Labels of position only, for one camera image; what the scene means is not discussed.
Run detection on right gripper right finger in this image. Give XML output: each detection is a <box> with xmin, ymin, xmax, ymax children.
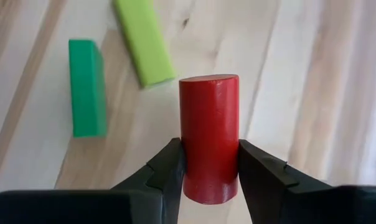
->
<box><xmin>237</xmin><ymin>139</ymin><xmax>376</xmax><ymax>224</ymax></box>

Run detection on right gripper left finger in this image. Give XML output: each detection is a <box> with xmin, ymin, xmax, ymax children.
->
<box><xmin>0</xmin><ymin>137</ymin><xmax>186</xmax><ymax>224</ymax></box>

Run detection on red cylinder block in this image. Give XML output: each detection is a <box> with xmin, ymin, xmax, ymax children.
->
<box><xmin>178</xmin><ymin>73</ymin><xmax>240</xmax><ymax>205</ymax></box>

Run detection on lime green plank block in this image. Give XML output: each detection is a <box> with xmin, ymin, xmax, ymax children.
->
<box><xmin>112</xmin><ymin>0</ymin><xmax>177</xmax><ymax>89</ymax></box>

